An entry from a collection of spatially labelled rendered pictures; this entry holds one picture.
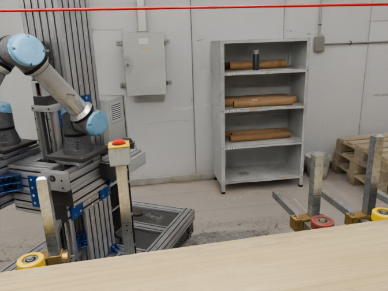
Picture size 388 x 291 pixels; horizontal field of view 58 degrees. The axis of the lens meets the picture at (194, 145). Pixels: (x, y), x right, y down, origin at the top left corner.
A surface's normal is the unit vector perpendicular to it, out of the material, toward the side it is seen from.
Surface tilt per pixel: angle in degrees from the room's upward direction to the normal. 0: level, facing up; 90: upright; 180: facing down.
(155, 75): 90
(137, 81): 90
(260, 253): 0
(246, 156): 90
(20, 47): 85
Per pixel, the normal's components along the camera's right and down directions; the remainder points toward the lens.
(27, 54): 0.71, 0.07
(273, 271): -0.04, -0.96
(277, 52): 0.14, 0.28
